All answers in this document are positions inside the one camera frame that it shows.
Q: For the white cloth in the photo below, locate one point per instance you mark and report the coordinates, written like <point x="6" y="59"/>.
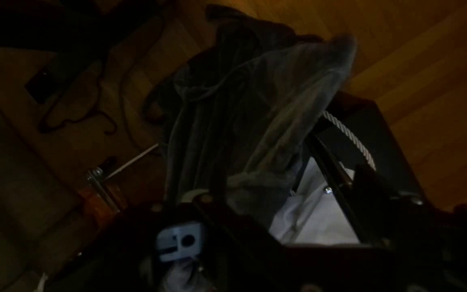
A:
<point x="314" y="216"/>

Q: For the chrome clothing rack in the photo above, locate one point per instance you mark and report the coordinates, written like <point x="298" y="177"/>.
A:
<point x="347" y="189"/>

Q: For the dark grey fleece robe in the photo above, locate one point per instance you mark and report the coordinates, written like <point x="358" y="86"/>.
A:
<point x="254" y="107"/>

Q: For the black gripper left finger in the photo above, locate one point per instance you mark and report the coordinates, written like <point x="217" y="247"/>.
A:
<point x="178" y="244"/>

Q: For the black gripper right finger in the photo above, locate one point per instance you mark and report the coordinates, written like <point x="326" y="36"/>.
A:
<point x="254" y="265"/>

